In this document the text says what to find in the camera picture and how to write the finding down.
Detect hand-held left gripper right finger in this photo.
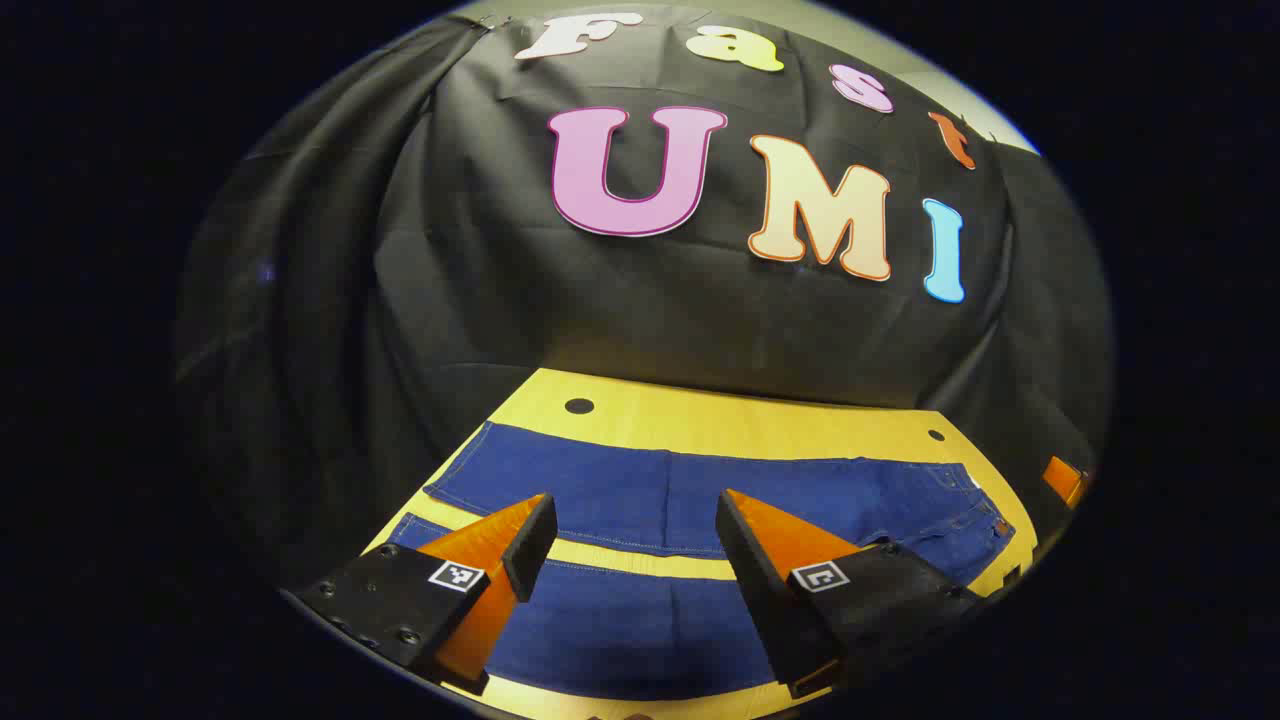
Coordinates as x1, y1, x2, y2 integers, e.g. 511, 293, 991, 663
714, 488, 986, 701

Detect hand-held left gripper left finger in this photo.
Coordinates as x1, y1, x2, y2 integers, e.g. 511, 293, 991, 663
297, 492, 559, 698

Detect black backdrop cloth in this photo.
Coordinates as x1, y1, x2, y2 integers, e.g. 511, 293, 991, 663
175, 5, 1116, 601

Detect blue denim jeans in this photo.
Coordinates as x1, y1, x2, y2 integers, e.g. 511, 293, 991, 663
385, 420, 1016, 701

